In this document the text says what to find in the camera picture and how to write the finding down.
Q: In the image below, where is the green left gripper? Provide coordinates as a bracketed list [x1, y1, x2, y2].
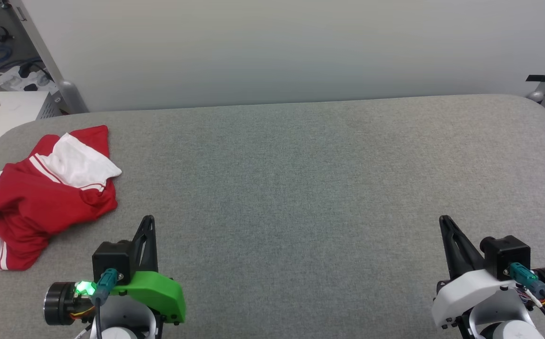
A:
[110, 215, 187, 325]

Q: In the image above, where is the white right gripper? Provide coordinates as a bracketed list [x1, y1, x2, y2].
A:
[431, 215, 527, 330]

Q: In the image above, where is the red white basketball jersey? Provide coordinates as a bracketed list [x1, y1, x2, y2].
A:
[0, 125, 122, 274]

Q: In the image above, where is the white metal case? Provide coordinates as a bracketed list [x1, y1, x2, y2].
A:
[0, 91, 62, 184]

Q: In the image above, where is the white power strip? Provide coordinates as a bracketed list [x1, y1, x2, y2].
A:
[0, 65, 59, 93]

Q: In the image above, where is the white backdrop panel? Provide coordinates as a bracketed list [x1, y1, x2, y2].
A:
[8, 0, 545, 113]

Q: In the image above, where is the black cable with teal plug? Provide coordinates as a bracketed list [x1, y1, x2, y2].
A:
[509, 263, 545, 336]
[93, 268, 119, 339]

